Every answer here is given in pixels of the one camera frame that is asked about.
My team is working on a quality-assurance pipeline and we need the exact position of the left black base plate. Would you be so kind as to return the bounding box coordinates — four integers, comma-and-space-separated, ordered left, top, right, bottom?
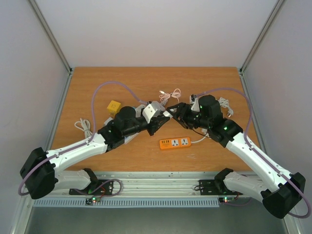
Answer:
69, 179, 114, 195

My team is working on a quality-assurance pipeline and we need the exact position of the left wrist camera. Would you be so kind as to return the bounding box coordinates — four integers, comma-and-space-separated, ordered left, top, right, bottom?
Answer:
142, 101, 165, 124

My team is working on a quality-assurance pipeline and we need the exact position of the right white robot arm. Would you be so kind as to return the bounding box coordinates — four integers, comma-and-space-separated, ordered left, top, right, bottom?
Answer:
167, 95, 306, 219

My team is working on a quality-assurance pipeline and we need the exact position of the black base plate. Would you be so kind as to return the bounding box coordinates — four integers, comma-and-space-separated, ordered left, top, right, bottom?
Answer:
194, 179, 242, 196
69, 179, 114, 195

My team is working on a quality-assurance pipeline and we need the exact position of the white left power cord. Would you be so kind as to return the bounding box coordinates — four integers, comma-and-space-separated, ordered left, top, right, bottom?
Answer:
74, 118, 93, 138

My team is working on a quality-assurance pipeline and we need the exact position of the yellow cube adapter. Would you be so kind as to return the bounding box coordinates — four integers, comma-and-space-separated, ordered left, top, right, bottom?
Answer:
107, 100, 122, 117

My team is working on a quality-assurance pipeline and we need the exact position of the white earphone cable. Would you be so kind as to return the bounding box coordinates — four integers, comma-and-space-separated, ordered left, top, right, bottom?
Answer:
158, 88, 182, 106

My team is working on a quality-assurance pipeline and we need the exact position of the white coiled power cord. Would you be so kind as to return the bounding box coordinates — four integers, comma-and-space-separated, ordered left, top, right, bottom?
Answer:
190, 97, 234, 144

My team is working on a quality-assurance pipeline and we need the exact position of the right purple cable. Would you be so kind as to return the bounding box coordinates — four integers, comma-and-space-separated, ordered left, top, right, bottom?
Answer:
196, 88, 312, 218

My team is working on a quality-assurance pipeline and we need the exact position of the aluminium rail frame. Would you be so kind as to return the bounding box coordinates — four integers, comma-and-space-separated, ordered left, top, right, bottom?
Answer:
21, 68, 303, 234

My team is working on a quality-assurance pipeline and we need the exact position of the orange power strip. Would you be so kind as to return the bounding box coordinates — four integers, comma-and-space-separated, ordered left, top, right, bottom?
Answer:
159, 137, 191, 150

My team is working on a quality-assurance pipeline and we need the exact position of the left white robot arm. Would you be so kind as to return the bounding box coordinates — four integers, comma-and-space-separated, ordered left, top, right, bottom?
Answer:
20, 104, 172, 199

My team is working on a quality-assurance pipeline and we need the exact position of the long white power strip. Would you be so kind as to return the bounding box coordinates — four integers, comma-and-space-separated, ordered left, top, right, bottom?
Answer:
124, 104, 146, 144

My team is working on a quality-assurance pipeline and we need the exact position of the grey slotted cable duct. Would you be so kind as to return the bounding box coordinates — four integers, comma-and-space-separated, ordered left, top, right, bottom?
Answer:
33, 197, 219, 208

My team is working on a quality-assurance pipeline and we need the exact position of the purple cable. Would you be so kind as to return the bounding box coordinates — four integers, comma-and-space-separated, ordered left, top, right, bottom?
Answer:
19, 81, 149, 197
196, 88, 312, 218

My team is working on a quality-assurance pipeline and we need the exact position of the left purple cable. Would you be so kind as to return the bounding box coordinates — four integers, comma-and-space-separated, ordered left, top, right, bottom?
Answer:
19, 81, 149, 197

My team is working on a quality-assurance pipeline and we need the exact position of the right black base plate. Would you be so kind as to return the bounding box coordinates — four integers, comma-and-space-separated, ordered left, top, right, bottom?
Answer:
194, 179, 242, 196

